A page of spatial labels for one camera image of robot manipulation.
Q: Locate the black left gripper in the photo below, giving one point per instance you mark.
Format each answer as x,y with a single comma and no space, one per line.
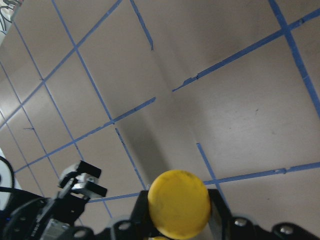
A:
28,216

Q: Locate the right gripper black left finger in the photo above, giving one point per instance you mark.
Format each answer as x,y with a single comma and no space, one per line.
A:
140,218

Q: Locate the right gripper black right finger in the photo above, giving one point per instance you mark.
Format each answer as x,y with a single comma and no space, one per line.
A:
220,215

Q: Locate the yellow push button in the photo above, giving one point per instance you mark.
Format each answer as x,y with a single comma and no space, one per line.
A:
179,204

